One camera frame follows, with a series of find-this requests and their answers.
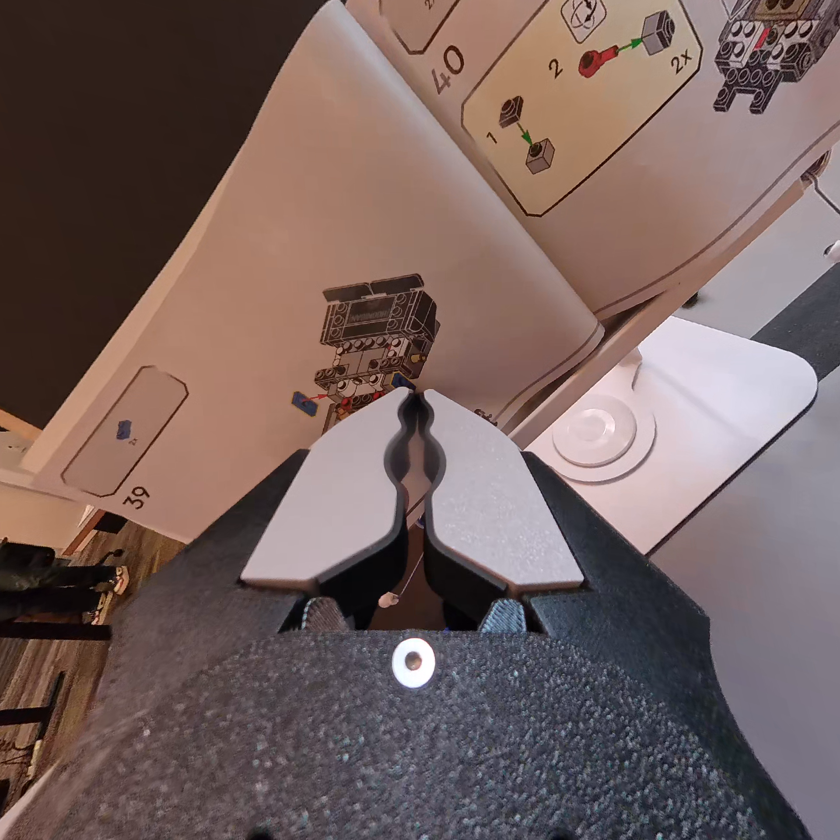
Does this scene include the white book stand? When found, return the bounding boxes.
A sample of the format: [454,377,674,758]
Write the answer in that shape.
[506,171,840,559]

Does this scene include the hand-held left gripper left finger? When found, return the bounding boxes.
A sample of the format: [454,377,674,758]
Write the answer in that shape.
[241,388,421,589]

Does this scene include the open instruction booklet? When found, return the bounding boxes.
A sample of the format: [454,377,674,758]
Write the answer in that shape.
[24,0,840,546]

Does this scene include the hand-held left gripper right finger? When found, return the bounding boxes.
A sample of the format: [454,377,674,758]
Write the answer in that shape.
[420,389,586,599]

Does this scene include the black panel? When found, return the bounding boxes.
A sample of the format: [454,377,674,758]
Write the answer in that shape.
[0,0,326,434]

